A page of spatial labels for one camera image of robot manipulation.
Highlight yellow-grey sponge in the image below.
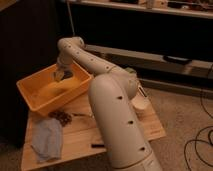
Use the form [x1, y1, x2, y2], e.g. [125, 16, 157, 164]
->
[53, 71, 73, 82]

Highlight yellow plastic tray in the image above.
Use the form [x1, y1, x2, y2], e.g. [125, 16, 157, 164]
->
[16, 62, 92, 116]

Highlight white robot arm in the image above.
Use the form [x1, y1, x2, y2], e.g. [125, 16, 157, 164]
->
[55, 37, 163, 171]

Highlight metal fork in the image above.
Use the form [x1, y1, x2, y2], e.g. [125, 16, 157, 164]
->
[71, 113, 94, 118]

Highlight dark crumbly debris pile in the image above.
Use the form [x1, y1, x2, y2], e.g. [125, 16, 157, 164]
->
[48, 111, 72, 127]

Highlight metal pole stand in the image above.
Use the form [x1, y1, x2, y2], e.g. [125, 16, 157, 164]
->
[66, 0, 76, 36]

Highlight grey-blue cloth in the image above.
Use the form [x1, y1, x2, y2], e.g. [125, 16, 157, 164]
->
[31, 118, 63, 163]

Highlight small wooden table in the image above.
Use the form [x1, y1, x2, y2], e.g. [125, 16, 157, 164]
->
[21, 91, 166, 171]

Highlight dark rectangular block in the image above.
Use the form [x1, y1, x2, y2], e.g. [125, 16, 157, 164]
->
[91, 144, 105, 148]

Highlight low wooden shelf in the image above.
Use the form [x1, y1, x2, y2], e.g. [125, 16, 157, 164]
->
[86, 44, 213, 80]

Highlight black device on shelf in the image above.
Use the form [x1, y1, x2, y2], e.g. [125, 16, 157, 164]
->
[163, 56, 192, 65]

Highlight upper wooden shelf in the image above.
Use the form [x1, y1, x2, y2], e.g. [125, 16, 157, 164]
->
[63, 0, 213, 19]

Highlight black floor cables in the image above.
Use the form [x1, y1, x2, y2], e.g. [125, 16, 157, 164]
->
[183, 63, 213, 171]

